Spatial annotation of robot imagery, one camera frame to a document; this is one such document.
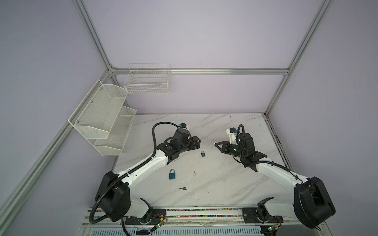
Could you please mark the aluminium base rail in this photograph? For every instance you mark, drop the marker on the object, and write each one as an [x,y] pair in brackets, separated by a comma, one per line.
[202,221]

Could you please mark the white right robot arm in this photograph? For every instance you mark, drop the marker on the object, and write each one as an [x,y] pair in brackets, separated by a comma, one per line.
[310,202]

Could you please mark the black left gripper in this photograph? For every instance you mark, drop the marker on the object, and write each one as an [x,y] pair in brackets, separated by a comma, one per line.
[195,144]

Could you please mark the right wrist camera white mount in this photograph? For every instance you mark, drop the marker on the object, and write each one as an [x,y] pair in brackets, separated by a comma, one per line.
[232,132]

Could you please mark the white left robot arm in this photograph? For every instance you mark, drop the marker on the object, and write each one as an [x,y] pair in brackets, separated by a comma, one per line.
[113,199]

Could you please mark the large blue padlock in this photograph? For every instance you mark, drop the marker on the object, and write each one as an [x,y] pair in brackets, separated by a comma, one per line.
[172,174]

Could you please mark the aluminium frame profiles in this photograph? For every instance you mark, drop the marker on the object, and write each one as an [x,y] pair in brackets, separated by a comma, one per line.
[49,59]

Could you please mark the white mesh two-tier shelf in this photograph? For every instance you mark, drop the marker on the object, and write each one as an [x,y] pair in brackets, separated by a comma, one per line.
[104,120]

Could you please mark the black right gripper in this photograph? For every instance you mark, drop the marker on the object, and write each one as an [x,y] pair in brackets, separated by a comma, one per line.
[224,148]

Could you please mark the white wire basket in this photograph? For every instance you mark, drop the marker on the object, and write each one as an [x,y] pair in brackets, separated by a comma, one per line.
[148,79]

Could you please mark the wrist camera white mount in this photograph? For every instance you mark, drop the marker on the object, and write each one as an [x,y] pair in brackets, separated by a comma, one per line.
[232,132]
[183,125]

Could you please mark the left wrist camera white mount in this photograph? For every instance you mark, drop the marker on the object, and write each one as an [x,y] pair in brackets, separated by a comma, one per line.
[183,125]

